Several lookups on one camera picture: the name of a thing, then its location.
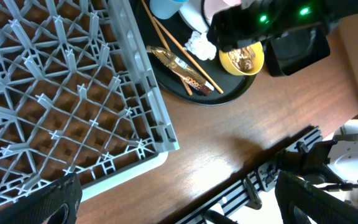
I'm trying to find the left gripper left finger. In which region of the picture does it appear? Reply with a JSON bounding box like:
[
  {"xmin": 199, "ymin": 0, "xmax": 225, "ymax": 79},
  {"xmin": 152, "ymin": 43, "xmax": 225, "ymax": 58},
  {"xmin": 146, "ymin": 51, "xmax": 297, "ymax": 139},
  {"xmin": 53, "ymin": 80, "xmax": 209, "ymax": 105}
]
[{"xmin": 0, "ymin": 173, "xmax": 82, "ymax": 224}]

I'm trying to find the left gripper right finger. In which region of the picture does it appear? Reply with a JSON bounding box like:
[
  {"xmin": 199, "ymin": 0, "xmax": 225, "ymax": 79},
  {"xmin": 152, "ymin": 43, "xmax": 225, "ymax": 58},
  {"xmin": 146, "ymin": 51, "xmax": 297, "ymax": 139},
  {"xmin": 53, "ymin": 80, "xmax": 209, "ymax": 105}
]
[{"xmin": 275, "ymin": 171, "xmax": 358, "ymax": 224}]

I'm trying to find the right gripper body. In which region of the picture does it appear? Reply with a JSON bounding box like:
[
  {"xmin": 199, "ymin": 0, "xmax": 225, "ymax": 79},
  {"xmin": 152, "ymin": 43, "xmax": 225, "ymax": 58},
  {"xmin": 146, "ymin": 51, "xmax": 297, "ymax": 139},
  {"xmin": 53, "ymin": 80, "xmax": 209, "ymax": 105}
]
[{"xmin": 207, "ymin": 0, "xmax": 323, "ymax": 52}]

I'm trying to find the white tissue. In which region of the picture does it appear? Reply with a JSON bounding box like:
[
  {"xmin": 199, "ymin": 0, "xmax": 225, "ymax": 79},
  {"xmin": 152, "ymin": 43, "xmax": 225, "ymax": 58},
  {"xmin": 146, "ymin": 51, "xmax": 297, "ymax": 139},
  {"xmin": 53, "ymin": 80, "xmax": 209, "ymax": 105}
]
[{"xmin": 184, "ymin": 31, "xmax": 217, "ymax": 61}]

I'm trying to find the gold coffee sachet wrapper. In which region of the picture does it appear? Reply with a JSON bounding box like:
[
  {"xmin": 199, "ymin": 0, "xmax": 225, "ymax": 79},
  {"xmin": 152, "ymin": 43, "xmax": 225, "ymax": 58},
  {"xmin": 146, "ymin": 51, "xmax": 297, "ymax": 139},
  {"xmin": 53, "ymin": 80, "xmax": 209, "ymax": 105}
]
[{"xmin": 146, "ymin": 45, "xmax": 215, "ymax": 95}]

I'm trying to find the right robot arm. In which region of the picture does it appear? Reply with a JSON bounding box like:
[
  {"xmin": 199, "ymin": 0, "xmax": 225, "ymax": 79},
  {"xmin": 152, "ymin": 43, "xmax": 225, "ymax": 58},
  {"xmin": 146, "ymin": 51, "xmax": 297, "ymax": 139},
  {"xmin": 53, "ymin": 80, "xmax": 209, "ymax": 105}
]
[{"xmin": 207, "ymin": 0, "xmax": 358, "ymax": 52}]

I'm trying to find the grey dishwasher rack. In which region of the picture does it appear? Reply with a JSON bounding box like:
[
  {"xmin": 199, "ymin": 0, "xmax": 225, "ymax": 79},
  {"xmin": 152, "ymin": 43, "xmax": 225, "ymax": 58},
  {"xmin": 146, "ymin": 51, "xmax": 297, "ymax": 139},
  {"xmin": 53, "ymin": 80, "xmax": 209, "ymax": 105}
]
[{"xmin": 0, "ymin": 0, "xmax": 179, "ymax": 211}]

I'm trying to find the black rectangular bin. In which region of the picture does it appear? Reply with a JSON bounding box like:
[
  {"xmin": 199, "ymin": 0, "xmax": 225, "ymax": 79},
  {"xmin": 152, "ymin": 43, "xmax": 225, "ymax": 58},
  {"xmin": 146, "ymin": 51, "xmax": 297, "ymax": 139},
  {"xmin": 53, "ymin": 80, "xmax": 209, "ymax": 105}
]
[{"xmin": 264, "ymin": 28, "xmax": 331, "ymax": 77}]

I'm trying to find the yellow bowl with scraps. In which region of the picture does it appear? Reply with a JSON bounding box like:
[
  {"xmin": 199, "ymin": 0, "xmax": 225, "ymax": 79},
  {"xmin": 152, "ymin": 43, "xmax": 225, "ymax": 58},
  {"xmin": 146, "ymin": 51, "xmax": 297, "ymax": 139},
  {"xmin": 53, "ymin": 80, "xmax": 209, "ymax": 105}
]
[{"xmin": 219, "ymin": 42, "xmax": 265, "ymax": 76}]

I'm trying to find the pink plastic cup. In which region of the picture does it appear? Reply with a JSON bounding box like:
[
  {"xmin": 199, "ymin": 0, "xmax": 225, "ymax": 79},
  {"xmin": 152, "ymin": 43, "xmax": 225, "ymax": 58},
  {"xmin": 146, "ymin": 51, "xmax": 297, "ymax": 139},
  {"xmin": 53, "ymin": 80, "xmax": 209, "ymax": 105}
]
[{"xmin": 202, "ymin": 0, "xmax": 241, "ymax": 22}]

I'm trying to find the round black tray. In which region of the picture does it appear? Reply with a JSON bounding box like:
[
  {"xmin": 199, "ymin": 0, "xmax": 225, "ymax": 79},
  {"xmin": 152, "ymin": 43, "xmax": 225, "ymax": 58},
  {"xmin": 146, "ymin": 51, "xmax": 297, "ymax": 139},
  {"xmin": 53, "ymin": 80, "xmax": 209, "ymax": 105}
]
[{"xmin": 129, "ymin": 0, "xmax": 256, "ymax": 106}]

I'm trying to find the white round plate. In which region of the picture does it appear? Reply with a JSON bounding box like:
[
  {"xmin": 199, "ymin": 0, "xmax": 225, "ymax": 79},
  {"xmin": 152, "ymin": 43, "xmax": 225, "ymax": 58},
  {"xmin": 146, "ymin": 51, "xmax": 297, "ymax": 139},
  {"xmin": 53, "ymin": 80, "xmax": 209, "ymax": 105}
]
[{"xmin": 179, "ymin": 0, "xmax": 209, "ymax": 33}]

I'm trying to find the wooden chopstick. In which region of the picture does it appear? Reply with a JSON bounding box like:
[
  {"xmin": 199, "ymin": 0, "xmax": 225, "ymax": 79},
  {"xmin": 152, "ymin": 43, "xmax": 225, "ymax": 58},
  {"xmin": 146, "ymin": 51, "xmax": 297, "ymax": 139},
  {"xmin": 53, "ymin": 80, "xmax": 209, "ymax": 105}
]
[
  {"xmin": 153, "ymin": 17, "xmax": 224, "ymax": 94},
  {"xmin": 140, "ymin": 0, "xmax": 193, "ymax": 96}
]

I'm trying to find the blue plastic cup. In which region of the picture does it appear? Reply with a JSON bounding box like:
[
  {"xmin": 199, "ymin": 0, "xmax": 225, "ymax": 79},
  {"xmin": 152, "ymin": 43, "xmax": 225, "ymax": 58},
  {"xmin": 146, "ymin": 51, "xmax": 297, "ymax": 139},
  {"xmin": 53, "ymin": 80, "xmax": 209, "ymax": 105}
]
[{"xmin": 149, "ymin": 0, "xmax": 188, "ymax": 19}]

